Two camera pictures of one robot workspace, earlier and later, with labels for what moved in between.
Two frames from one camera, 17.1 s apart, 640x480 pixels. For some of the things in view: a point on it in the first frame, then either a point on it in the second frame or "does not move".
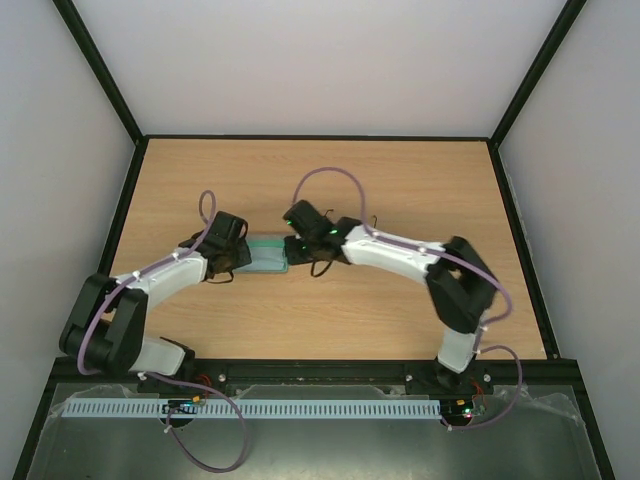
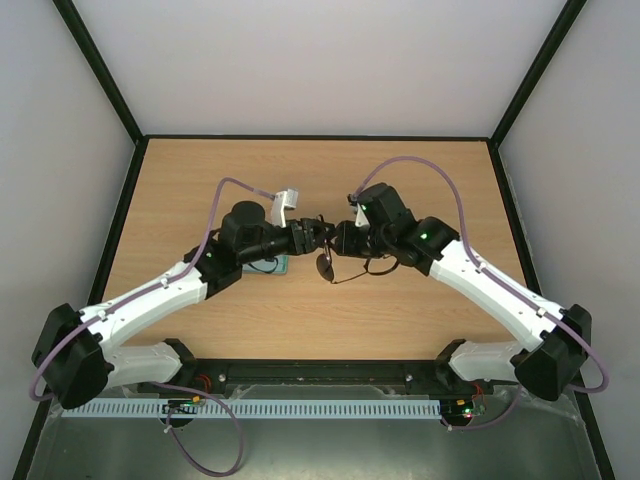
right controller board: [456, 410] does not move
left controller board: [183, 406] does not move
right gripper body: [294, 248] to [345, 238]
